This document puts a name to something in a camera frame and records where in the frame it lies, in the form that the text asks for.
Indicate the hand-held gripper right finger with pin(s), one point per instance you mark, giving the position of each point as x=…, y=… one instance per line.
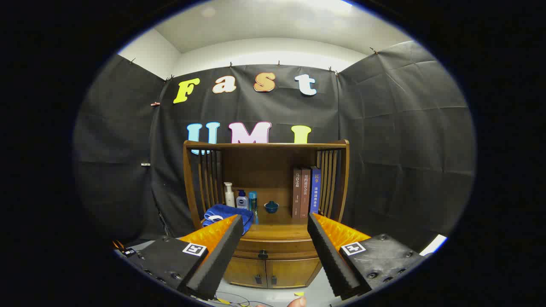
x=328, y=256

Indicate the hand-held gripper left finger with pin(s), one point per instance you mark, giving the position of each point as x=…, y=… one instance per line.
x=222, y=256

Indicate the wooden drawer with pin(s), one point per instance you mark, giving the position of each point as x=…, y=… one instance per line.
x=277, y=247

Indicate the wooden cabinet door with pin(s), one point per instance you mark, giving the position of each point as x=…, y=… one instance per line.
x=294, y=270
x=243, y=270

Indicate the wooden countertop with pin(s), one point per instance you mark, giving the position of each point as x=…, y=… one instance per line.
x=277, y=230

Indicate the wooden cabinet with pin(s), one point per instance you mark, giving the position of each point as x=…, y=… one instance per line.
x=264, y=170

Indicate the blue folded towel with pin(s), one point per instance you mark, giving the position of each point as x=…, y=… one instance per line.
x=226, y=211

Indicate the white lotion bottle blue cap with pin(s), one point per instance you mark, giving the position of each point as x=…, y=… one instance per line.
x=242, y=201

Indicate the white pump bottle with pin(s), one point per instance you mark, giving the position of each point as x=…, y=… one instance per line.
x=229, y=197

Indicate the clear blue bottle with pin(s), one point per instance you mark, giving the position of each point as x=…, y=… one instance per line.
x=253, y=202

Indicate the light brown book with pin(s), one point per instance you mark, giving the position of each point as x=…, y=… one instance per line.
x=305, y=192

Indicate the blue lidded teacup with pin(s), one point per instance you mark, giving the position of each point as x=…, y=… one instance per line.
x=271, y=207

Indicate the blue book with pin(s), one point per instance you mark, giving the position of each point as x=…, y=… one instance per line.
x=315, y=187

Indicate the dark brown book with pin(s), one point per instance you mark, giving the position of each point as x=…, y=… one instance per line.
x=297, y=192

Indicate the black electronic device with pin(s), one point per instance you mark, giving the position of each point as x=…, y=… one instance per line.
x=127, y=251

